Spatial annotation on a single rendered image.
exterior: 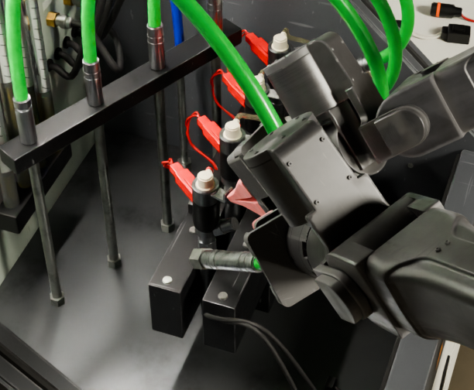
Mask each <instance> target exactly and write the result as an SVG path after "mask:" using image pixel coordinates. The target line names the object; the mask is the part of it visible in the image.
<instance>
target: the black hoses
mask: <svg viewBox="0 0 474 390"><path fill-rule="evenodd" d="M124 1H125V0H116V2H115V4H114V7H113V9H112V12H111V14H110V16H109V17H108V14H109V12H110V9H111V7H112V2H113V0H95V12H94V20H95V42H96V47H97V48H98V50H99V52H100V53H101V55H102V56H103V57H104V59H105V61H106V63H107V64H108V65H109V66H110V68H111V69H112V70H113V71H114V72H115V73H120V72H122V71H123V67H124V58H123V50H122V42H121V40H120V37H119V35H118V33H117V32H116V31H115V30H114V29H113V28H112V26H113V24H114V22H115V20H116V18H117V16H118V14H119V11H120V9H121V7H122V4H123V2H124ZM97 3H98V5H97ZM96 7H97V8H96ZM106 21H107V22H106ZM70 25H71V27H73V28H72V30H71V36H72V37H74V38H76V37H77V36H79V37H81V17H80V20H74V19H72V21H71V24H70ZM79 28H80V29H79ZM108 34H109V35H110V36H111V38H112V39H113V41H114V44H115V52H116V62H115V61H114V60H113V58H112V56H111V55H110V53H109V52H108V50H107V49H106V47H105V45H104V44H103V42H102V40H103V39H104V38H105V37H106V36H107V35H108ZM81 38H82V37H81ZM68 47H71V48H73V49H74V51H75V52H76V53H77V58H76V60H74V59H73V58H72V57H71V56H70V55H69V54H67V53H65V52H62V49H61V48H60V47H57V48H56V50H55V52H54V59H55V60H59V59H60V58H61V59H64V60H65V61H66V62H67V63H68V64H69V65H70V66H71V67H73V69H72V71H71V72H70V73H68V72H67V71H66V70H65V69H64V68H62V67H61V66H60V65H58V64H56V63H54V62H53V60H52V59H48V60H47V66H48V71H49V72H50V71H51V70H54V71H56V72H57V73H58V74H59V75H60V76H61V77H62V78H64V79H65V80H73V79H74V78H75V77H76V76H77V75H78V73H79V71H80V69H81V68H82V67H83V64H82V59H83V58H84V54H83V46H82V40H81V44H80V46H79V45H78V44H77V43H76V42H74V41H72V40H70V37H69V36H65V37H64V41H63V48H64V49H67V48H68Z"/></svg>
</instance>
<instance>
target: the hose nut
mask: <svg viewBox="0 0 474 390"><path fill-rule="evenodd" d="M206 250H212V248H194V249H193V251H192V252H191V256H190V258H189V260H190V262H191V264H192V266H193V268H194V269H206V268H205V267H204V266H203V265H202V264H201V255H202V253H203V252H204V251H206Z"/></svg>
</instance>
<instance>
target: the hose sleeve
mask: <svg viewBox="0 0 474 390"><path fill-rule="evenodd" d="M254 259H255V257H253V256H252V254H251V252H250V251H225V250H218V249H215V250H206V251H204V252H203V253H202V255H201V264H202V265H203V266H204V267H205V268H206V269H214V270H229V271H238V272H249V273H253V272H256V273H260V272H262V271H258V270H257V269H256V268H255V266H254Z"/></svg>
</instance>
